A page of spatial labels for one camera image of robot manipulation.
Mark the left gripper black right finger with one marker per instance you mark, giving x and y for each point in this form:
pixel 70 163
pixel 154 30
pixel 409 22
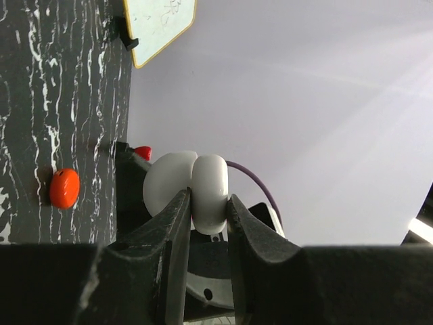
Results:
pixel 261 266

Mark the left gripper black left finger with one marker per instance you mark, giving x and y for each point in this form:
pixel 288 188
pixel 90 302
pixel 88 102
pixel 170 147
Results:
pixel 142 278

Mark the red ball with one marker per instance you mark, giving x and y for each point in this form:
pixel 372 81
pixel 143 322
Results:
pixel 64 188

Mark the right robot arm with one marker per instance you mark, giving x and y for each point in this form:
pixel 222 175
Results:
pixel 145 188

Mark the red emergency stop button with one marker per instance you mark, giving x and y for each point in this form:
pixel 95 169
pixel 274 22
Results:
pixel 144 151

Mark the small whiteboard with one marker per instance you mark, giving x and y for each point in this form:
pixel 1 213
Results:
pixel 150 26

